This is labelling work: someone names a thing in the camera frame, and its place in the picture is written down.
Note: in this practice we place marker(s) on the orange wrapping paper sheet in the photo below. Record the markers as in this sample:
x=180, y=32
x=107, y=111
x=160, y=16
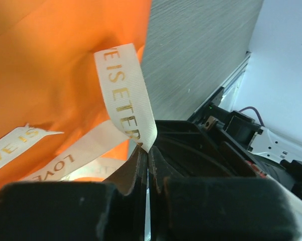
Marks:
x=48, y=78

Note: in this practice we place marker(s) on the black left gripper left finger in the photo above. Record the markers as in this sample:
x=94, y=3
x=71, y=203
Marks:
x=110, y=210

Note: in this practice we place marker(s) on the cream printed ribbon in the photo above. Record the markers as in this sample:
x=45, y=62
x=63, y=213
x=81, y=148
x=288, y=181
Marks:
x=101, y=151

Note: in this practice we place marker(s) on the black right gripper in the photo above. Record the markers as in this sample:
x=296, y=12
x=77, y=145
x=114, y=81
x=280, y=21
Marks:
x=184, y=149

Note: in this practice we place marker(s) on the aluminium front rail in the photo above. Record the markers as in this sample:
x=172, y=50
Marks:
x=218, y=103

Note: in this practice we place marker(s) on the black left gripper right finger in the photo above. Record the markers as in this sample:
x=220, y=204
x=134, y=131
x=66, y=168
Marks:
x=218, y=208

